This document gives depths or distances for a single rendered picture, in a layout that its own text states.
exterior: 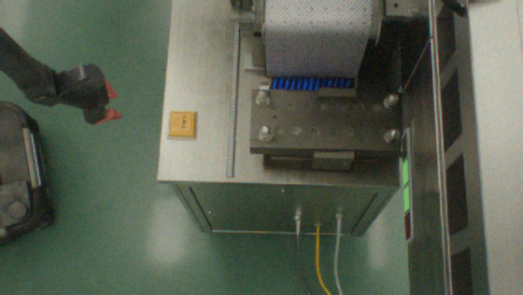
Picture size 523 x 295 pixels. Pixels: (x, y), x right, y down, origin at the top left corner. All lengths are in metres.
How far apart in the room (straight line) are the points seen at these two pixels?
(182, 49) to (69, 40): 1.22
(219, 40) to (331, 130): 0.46
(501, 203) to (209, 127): 0.99
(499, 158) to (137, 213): 1.90
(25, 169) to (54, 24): 0.79
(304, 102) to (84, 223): 1.35
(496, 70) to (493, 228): 0.25
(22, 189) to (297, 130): 1.24
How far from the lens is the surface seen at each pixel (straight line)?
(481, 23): 1.07
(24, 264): 2.76
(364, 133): 1.63
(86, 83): 1.47
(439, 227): 1.18
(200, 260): 2.59
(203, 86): 1.81
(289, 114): 1.62
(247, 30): 1.60
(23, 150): 2.61
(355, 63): 1.59
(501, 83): 1.03
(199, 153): 1.74
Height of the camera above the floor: 2.55
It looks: 72 degrees down
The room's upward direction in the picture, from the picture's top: 4 degrees counter-clockwise
